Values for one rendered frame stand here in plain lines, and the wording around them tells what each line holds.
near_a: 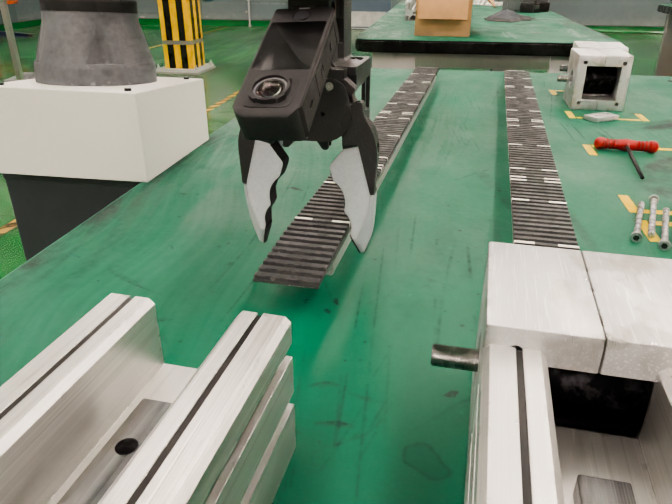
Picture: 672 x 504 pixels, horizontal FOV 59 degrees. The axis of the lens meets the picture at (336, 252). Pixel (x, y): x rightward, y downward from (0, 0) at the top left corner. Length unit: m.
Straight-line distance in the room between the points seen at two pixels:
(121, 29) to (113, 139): 0.15
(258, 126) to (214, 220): 0.26
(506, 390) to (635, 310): 0.08
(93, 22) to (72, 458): 0.62
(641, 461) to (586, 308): 0.07
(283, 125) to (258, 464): 0.20
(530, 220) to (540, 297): 0.26
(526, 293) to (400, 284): 0.21
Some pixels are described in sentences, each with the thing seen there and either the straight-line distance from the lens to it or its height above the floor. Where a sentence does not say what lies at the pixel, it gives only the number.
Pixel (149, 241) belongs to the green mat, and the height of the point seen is 0.78.
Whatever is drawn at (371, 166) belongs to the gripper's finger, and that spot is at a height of 0.88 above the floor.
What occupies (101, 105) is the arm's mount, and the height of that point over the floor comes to 0.87.
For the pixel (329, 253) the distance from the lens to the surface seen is 0.46.
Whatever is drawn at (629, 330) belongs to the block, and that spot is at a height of 0.87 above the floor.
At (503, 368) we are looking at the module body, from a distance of 0.26.
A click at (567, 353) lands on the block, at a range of 0.28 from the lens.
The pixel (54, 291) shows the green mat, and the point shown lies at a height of 0.78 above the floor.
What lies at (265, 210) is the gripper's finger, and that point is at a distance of 0.49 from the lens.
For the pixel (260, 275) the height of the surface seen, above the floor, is 0.81.
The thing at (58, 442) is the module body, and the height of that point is 0.84.
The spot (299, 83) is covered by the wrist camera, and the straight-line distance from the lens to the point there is 0.38.
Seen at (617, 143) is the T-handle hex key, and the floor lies 0.79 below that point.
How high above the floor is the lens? 1.02
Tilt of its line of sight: 26 degrees down
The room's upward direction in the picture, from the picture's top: straight up
